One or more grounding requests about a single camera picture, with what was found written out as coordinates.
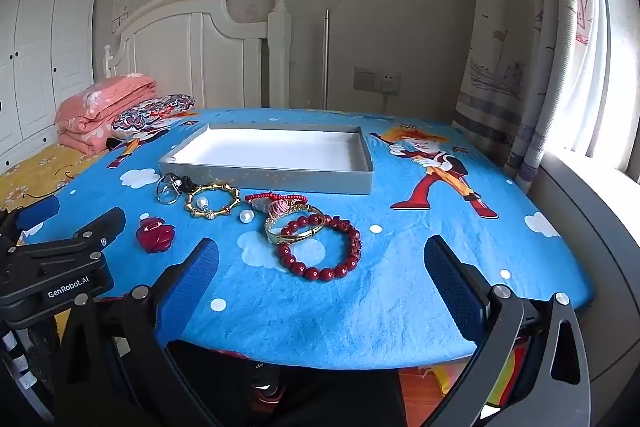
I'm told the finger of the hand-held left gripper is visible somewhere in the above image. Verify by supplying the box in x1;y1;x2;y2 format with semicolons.
19;207;127;259
0;195;61;249

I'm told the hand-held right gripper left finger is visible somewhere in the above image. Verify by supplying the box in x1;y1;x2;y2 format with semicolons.
52;237;221;427

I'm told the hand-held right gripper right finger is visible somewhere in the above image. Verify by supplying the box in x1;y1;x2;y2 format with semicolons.
422;234;592;427

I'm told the red rose brooch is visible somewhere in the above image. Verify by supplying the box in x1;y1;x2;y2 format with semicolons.
135;216;177;254

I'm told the gold bamboo bangle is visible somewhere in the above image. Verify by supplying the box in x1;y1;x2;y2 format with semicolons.
185;182;242;220

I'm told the jade pendant with pink knot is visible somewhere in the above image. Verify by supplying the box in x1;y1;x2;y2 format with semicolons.
251;198;297;217

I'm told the red bead bracelet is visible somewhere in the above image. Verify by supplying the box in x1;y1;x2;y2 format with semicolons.
276;213;362;283

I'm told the red string bracelet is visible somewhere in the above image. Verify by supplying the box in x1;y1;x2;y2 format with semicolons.
244;191;309;208

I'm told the grey cardboard tray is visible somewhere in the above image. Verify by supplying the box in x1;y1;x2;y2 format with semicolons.
158;123;375;196

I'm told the yellow floral bedsheet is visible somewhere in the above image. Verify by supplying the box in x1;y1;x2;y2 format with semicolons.
0;142;111;212

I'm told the blue cartoon printed tablecloth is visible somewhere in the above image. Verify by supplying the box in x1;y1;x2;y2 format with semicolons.
20;107;596;370

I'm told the folded pink floral quilt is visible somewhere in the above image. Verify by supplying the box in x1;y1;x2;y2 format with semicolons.
54;74;158;156

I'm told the colourful plastic object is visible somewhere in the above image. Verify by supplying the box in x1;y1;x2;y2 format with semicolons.
432;339;532;424

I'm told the patterned pillow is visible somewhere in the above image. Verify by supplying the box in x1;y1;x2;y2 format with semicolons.
111;93;197;132

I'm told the white wardrobe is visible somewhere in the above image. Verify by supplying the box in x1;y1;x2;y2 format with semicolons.
0;0;103;175

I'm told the white wooden headboard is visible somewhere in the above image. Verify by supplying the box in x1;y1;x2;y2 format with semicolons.
102;0;293;110

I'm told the ship printed curtain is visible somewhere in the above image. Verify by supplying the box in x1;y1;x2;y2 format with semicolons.
451;0;601;195

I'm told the metal pole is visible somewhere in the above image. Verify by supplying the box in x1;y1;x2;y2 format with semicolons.
322;9;331;110

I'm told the white sheer curtain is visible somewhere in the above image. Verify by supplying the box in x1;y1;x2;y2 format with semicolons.
575;0;640;182

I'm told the grey wall socket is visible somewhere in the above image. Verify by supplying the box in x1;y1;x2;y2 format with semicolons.
375;71;402;96

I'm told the white wall notice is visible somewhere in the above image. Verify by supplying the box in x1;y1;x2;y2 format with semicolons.
111;0;132;35

